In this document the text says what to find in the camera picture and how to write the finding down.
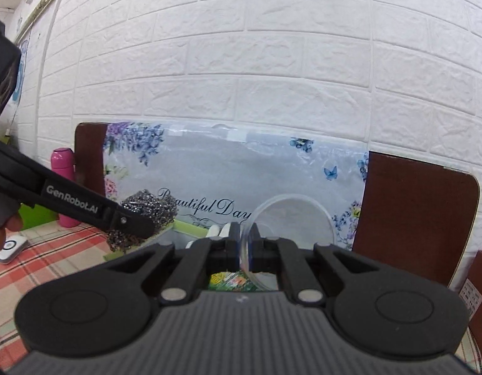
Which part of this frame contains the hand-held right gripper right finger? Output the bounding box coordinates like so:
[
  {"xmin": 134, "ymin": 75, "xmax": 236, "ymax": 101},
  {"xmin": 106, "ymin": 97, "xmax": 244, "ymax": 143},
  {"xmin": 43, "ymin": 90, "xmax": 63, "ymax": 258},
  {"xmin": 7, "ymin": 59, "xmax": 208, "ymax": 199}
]
[{"xmin": 249, "ymin": 222, "xmax": 384, "ymax": 305}]

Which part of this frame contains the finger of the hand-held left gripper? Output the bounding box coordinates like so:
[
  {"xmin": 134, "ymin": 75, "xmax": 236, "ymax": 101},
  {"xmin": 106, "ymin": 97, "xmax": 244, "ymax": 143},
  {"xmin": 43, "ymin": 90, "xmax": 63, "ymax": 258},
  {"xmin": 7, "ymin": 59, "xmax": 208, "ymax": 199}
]
[{"xmin": 108, "ymin": 203, "xmax": 155, "ymax": 240}]

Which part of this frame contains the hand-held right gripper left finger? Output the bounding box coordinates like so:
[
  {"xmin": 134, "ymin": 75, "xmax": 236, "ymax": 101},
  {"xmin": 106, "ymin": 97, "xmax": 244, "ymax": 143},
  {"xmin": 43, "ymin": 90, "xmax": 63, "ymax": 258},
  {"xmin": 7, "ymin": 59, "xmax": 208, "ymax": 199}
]
[{"xmin": 102, "ymin": 222, "xmax": 241, "ymax": 306}]

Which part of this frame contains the steel wool scrubber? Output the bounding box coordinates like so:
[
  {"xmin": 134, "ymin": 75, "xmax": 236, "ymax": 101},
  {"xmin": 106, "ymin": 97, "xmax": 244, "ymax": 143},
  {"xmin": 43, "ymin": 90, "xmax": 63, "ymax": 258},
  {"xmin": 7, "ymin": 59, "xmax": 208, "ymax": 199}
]
[{"xmin": 108, "ymin": 188, "xmax": 179, "ymax": 251}]

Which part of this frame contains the light green cardboard box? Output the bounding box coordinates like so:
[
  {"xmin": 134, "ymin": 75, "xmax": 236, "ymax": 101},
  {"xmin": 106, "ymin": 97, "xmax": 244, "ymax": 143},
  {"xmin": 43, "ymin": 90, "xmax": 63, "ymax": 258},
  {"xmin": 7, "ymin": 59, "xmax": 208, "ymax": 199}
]
[{"xmin": 104, "ymin": 219, "xmax": 265, "ymax": 292}]

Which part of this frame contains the clear plastic cup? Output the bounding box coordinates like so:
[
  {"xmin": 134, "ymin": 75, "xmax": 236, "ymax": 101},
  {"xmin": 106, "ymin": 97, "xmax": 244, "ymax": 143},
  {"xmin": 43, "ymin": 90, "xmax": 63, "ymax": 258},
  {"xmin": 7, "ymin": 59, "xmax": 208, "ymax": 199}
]
[{"xmin": 241, "ymin": 194, "xmax": 337, "ymax": 292}]

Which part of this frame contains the person's left hand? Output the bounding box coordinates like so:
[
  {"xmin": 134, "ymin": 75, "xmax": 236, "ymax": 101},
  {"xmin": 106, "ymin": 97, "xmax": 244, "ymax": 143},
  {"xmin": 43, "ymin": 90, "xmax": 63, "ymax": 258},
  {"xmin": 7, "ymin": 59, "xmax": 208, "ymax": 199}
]
[{"xmin": 0, "ymin": 193, "xmax": 24, "ymax": 260}]

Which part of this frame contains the colourful printed packet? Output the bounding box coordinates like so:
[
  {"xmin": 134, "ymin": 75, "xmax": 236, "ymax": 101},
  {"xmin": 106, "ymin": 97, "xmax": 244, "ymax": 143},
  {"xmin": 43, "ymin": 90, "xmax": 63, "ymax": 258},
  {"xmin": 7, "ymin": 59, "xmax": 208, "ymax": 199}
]
[{"xmin": 210, "ymin": 271, "xmax": 261, "ymax": 292}]

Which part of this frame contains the pink thermos bottle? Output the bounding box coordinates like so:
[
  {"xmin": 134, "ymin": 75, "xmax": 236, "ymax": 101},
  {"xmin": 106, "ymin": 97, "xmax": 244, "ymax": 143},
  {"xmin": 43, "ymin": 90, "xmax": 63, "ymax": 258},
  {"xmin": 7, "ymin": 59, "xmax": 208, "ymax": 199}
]
[{"xmin": 50, "ymin": 147, "xmax": 81, "ymax": 227}]

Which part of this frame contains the small green open box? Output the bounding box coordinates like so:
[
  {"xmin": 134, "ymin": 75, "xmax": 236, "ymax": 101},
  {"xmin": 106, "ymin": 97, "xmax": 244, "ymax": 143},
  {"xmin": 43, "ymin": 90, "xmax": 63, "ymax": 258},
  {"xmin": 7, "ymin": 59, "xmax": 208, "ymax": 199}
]
[{"xmin": 20, "ymin": 203, "xmax": 61, "ymax": 230}]

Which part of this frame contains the plaid bed sheet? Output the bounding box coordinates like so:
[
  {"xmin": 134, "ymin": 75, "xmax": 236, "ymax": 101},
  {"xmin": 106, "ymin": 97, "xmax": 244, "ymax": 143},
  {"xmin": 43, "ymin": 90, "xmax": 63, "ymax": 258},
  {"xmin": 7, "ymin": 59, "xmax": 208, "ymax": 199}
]
[{"xmin": 0, "ymin": 224, "xmax": 482, "ymax": 373}]

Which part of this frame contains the white remote device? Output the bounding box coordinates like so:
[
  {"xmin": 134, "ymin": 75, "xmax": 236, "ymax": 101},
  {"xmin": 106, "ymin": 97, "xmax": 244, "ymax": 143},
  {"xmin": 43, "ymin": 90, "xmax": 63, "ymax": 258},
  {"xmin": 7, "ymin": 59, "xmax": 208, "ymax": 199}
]
[{"xmin": 0, "ymin": 230, "xmax": 29, "ymax": 264}]

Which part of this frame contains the floral plastic bag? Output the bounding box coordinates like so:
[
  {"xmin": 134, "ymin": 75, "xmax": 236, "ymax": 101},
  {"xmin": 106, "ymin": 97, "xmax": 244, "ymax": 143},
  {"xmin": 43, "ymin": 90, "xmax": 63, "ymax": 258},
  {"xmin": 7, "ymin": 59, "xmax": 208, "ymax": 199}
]
[{"xmin": 103, "ymin": 122, "xmax": 370, "ymax": 251}]

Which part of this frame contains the brown wooden headboard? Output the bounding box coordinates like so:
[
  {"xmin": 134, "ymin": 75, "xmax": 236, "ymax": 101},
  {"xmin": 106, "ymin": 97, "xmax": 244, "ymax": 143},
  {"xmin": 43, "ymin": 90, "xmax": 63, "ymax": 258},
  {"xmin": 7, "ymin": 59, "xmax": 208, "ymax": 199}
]
[{"xmin": 74, "ymin": 122, "xmax": 481, "ymax": 293}]

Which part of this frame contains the brown cardboard box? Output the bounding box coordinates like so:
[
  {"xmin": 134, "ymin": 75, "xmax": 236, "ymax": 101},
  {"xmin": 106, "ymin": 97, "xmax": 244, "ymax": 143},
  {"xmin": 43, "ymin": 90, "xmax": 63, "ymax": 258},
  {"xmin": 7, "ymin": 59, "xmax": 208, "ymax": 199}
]
[{"xmin": 458, "ymin": 250, "xmax": 482, "ymax": 360}]

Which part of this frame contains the blue wall sticker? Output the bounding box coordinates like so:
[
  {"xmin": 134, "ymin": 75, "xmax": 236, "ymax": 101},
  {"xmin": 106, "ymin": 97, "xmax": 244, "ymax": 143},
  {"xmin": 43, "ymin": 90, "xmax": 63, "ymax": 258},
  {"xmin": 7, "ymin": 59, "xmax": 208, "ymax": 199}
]
[{"xmin": 10, "ymin": 41, "xmax": 30, "ymax": 106}]

